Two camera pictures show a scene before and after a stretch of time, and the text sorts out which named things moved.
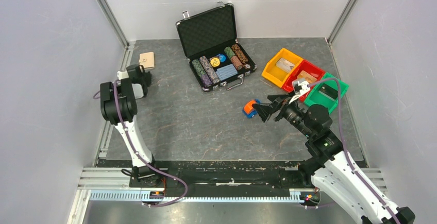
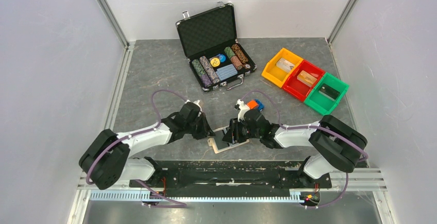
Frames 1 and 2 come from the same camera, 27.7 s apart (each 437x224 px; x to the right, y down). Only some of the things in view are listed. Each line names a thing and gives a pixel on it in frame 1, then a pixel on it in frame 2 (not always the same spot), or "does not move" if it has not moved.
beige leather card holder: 147,60 → 219,145
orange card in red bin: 307,76 does not move
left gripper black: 148,76 → 206,131
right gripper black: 265,109 → 228,137
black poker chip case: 208,38 does not move
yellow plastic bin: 278,69 does not move
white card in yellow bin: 285,65 does not move
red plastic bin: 305,70 does not move
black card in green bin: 329,92 does not move
